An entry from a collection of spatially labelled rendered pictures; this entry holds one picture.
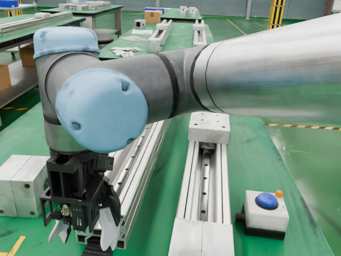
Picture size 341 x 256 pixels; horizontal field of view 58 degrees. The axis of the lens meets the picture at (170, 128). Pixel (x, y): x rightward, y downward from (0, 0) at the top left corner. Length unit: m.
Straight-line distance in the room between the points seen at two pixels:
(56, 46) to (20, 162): 0.43
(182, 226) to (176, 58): 0.31
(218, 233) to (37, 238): 0.36
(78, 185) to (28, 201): 0.29
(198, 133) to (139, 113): 0.55
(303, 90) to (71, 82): 0.19
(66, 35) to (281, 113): 0.24
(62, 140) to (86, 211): 0.11
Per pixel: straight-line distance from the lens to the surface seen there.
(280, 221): 0.67
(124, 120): 0.28
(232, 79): 0.26
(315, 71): 0.21
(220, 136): 0.83
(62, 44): 0.37
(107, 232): 0.52
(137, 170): 0.70
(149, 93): 0.30
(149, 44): 2.39
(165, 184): 0.80
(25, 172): 0.72
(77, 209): 0.45
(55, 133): 0.41
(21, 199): 0.72
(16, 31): 3.33
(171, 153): 0.94
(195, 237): 0.53
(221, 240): 0.53
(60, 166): 0.42
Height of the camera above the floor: 1.24
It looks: 25 degrees down
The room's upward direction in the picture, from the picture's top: 3 degrees clockwise
